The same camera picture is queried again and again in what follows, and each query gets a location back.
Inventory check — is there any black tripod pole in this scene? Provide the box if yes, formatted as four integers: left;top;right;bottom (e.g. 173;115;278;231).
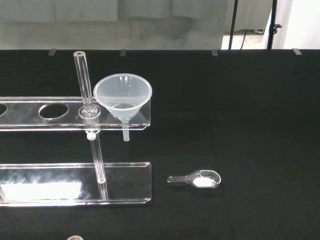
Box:
228;0;239;50
266;0;283;50

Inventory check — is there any black bench cloth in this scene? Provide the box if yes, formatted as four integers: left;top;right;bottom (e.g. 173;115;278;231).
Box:
0;49;320;240

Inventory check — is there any glass weighing funnel with powder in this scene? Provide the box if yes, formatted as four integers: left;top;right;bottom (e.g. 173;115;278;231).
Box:
166;169;222;189

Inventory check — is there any clear acrylic funnel stand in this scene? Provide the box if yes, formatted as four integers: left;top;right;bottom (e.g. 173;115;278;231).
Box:
0;51;153;207

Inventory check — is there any pale translucent backdrop sheet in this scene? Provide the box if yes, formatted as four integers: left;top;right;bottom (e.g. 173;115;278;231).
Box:
0;0;230;51

